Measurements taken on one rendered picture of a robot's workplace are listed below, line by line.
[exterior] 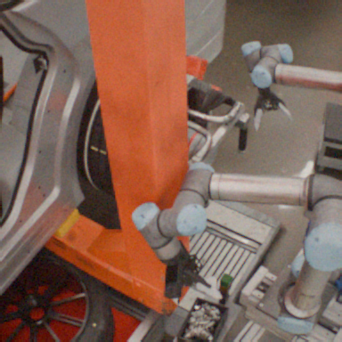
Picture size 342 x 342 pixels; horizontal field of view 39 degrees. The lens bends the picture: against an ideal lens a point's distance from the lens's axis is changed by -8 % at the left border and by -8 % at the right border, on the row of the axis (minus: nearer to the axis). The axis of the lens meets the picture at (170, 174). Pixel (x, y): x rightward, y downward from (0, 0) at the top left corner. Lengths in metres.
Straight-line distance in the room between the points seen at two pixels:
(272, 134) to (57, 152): 1.89
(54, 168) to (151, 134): 0.75
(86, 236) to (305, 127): 1.94
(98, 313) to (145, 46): 1.32
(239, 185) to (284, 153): 2.03
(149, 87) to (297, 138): 2.41
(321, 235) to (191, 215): 0.34
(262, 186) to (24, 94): 1.08
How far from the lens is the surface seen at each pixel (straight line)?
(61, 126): 1.86
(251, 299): 1.85
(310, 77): 1.71
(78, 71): 1.81
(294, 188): 1.30
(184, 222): 1.29
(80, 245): 2.10
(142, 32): 1.06
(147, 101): 1.17
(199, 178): 1.37
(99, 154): 2.01
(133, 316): 2.38
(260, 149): 3.36
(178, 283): 1.41
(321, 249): 1.19
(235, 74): 3.94
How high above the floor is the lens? 2.39
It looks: 49 degrees down
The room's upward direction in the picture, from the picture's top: 3 degrees counter-clockwise
